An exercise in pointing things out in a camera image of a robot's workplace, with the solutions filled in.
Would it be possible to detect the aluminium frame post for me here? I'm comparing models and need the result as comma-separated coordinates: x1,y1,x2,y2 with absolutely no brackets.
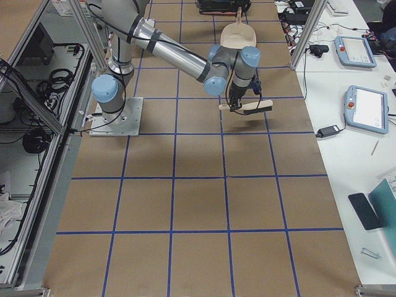
290,0,327,70

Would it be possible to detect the white hand brush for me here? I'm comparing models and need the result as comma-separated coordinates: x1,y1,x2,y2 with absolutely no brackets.
218,100,273,115

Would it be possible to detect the metal pen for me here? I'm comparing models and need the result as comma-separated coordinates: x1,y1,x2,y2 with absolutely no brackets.
371,139,379,156

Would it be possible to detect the white plastic dustpan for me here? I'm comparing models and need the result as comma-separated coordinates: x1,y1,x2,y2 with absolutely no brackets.
220,7,257,50

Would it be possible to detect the teach pendant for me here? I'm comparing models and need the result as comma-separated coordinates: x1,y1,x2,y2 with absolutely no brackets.
334,36,377,68
343,85,389,134

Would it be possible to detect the near teach pendant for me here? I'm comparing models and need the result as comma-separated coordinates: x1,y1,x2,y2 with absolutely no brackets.
343,85,389,134

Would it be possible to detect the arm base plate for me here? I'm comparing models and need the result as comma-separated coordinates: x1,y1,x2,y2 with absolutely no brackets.
89,97,144,137

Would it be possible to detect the black smartphone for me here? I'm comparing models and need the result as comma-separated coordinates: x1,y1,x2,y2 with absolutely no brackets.
348,193,382,230

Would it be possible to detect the far teach pendant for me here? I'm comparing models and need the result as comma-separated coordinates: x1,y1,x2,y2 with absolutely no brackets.
334,36,377,68

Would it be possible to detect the black power brick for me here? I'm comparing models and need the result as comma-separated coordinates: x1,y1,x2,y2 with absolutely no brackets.
316,125,341,138

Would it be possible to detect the teal folder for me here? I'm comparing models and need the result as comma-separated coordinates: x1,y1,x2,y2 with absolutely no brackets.
369,179,395,256

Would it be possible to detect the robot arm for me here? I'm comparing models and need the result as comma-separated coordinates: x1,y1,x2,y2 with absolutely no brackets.
99,1,265,115

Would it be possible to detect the black webcam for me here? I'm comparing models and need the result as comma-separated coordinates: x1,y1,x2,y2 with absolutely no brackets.
309,45,329,58

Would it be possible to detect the black bag lined bin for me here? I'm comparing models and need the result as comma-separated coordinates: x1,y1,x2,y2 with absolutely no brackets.
196,0,251,15

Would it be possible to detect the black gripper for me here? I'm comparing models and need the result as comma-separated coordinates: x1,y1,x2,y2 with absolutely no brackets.
228,82,249,112

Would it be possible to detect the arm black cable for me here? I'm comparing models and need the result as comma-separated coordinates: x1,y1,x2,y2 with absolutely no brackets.
224,75,264,116

